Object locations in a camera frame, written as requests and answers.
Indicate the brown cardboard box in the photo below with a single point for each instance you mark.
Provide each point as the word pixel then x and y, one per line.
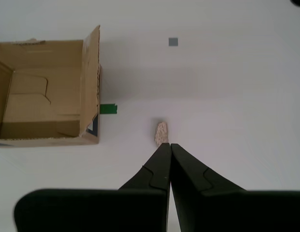
pixel 55 72

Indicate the gray tape square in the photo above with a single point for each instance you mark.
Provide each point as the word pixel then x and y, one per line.
pixel 173 41

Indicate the green tape strip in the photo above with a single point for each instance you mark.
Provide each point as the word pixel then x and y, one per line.
pixel 109 109

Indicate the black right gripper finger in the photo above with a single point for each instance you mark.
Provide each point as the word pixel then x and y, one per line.
pixel 130 210
pixel 225 210

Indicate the speckled beige rock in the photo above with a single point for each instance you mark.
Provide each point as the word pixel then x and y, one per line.
pixel 162 133

